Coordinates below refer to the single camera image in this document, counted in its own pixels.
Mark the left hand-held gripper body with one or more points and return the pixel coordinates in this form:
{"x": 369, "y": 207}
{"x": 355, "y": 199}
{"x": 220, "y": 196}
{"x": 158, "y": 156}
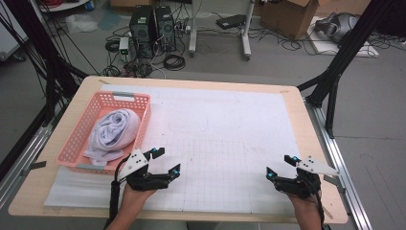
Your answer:
{"x": 137, "y": 164}

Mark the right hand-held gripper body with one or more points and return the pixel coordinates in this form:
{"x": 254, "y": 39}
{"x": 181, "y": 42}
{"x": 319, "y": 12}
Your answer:
{"x": 306, "y": 185}

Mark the lilac cat-print garment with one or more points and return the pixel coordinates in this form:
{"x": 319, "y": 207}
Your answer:
{"x": 115, "y": 131}

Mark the pink plastic basket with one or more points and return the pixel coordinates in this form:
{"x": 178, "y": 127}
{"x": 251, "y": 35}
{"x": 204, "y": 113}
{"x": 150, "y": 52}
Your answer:
{"x": 95, "y": 105}

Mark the person's right hand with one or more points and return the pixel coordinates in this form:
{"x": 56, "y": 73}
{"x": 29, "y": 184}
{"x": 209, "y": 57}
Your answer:
{"x": 306, "y": 207}

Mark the person's left hand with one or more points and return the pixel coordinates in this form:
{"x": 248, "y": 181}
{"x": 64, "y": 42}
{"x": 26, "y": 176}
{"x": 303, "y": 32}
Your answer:
{"x": 132, "y": 199}

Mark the white grid mat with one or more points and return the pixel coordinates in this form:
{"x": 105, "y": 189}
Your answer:
{"x": 207, "y": 111}

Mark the small white power adapter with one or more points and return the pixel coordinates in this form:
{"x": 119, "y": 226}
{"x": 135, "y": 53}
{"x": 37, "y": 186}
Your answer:
{"x": 124, "y": 44}

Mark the white flat board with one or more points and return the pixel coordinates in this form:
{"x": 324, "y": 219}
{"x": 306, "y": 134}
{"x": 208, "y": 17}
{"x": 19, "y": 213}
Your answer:
{"x": 325, "y": 48}

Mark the black computer tower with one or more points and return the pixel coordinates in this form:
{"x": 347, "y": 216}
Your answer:
{"x": 166, "y": 28}
{"x": 142, "y": 32}

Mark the white rolling stand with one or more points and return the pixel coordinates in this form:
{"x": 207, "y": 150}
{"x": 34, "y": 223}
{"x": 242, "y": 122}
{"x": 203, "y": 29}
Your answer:
{"x": 245, "y": 32}

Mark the grey and black device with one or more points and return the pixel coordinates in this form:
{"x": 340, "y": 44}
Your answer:
{"x": 338, "y": 27}

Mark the large cardboard box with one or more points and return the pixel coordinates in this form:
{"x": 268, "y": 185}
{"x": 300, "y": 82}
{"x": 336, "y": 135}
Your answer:
{"x": 287, "y": 19}

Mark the clear plastic bag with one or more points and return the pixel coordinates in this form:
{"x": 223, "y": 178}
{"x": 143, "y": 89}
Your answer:
{"x": 81, "y": 23}

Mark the black flat box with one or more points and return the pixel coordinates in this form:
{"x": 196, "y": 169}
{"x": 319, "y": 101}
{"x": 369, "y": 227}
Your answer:
{"x": 231, "y": 21}

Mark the grey metal bracket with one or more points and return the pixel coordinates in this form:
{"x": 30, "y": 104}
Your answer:
{"x": 35, "y": 166}
{"x": 333, "y": 182}

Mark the aluminium rail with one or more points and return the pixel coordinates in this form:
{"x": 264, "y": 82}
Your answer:
{"x": 25, "y": 156}
{"x": 338, "y": 153}

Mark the black metal frame strut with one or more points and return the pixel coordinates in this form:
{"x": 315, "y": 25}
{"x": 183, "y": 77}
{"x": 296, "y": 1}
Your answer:
{"x": 48, "y": 57}
{"x": 351, "y": 41}

